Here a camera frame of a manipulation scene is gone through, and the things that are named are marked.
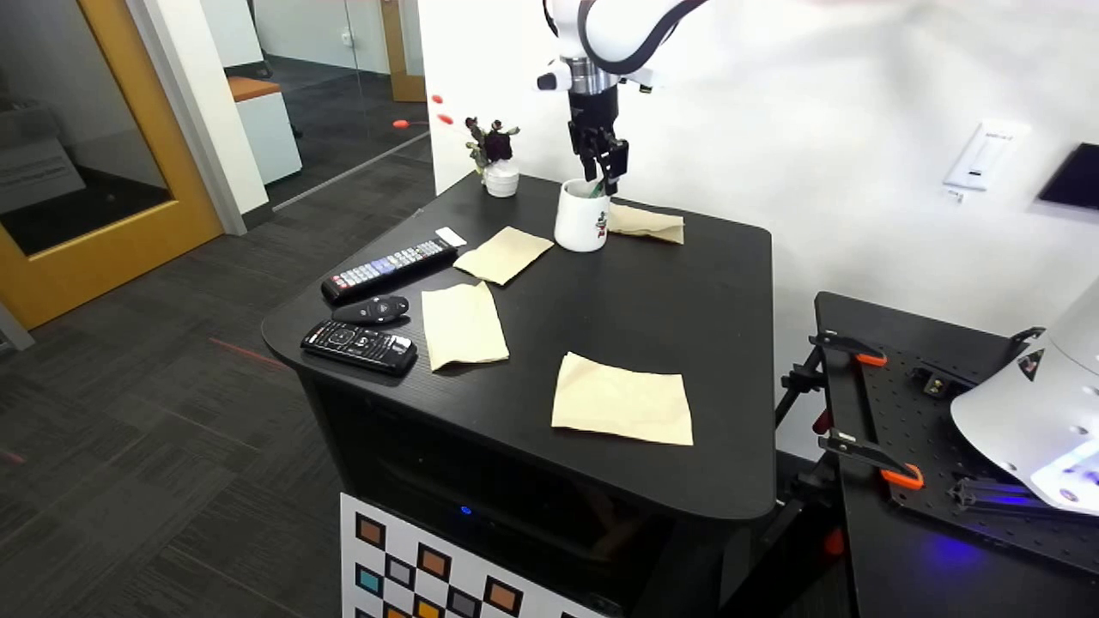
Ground white vase with dried flowers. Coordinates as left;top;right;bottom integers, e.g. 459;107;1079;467
464;116;522;199

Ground long black remote, grey keys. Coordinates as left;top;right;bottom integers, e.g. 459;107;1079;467
321;238;459;304

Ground small black oval remote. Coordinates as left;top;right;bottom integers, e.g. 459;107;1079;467
331;294;411;325

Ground orange framed glass door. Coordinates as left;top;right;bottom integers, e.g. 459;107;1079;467
0;0;227;332

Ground beige paper napkin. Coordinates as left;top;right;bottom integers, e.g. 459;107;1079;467
453;227;556;286
551;352;695;447
606;203;686;246
421;282;511;372

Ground black clamp with orange tip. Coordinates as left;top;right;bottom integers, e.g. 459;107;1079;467
808;330;889;369
817;429;926;491

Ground wooden door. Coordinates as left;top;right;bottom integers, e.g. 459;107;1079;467
380;0;428;104

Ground black remote with white keys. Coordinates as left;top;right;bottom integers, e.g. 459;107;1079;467
301;320;419;377

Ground white cabinet with wooden top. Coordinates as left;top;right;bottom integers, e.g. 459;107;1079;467
226;76;304;186

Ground black wall panel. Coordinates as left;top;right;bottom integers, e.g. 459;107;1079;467
1035;142;1099;214

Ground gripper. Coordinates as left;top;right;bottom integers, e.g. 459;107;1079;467
567;84;630;197

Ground white mug with red print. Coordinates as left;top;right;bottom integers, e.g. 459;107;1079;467
554;179;613;253

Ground colour checker board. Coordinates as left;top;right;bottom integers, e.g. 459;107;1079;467
339;492;606;618

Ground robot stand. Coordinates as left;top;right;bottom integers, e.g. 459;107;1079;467
811;292;1099;618

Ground white wall switch plate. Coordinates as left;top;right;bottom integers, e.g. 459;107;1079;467
943;119;1032;192

